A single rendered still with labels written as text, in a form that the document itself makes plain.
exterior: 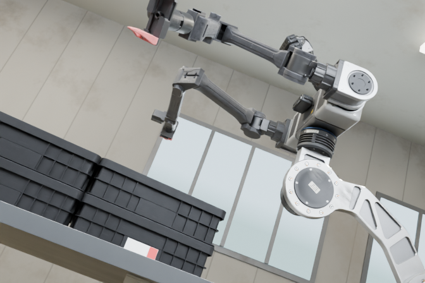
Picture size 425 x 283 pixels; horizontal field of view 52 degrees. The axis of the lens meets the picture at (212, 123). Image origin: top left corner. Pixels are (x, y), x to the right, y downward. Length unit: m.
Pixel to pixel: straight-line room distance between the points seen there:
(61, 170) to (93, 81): 3.09
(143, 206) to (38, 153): 0.31
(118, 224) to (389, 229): 0.89
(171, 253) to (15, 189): 0.44
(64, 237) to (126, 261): 0.14
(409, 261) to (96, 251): 1.03
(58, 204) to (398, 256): 1.07
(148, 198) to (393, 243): 0.82
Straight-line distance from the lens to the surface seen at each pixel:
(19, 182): 1.25
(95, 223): 1.23
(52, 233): 1.00
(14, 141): 1.26
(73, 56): 4.44
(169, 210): 1.26
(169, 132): 2.25
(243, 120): 1.85
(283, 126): 1.88
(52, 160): 1.26
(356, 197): 1.57
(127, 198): 1.25
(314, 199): 1.49
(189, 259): 1.28
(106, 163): 1.25
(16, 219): 1.01
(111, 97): 4.22
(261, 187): 4.09
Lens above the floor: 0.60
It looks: 25 degrees up
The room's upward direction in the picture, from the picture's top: 21 degrees clockwise
